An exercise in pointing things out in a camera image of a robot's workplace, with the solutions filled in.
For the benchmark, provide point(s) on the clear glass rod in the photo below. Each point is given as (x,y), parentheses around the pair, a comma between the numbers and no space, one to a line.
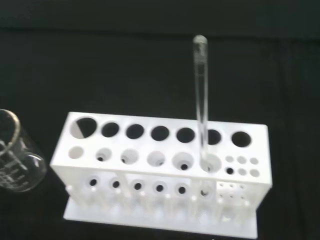
(201,100)

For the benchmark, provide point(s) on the white test tube rack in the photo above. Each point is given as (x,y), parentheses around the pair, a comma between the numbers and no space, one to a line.
(160,172)

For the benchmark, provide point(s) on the black bench cloth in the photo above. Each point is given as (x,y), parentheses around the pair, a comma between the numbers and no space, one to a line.
(100,62)

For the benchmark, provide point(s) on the small clear glass beaker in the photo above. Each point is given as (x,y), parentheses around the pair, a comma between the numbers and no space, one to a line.
(17,170)

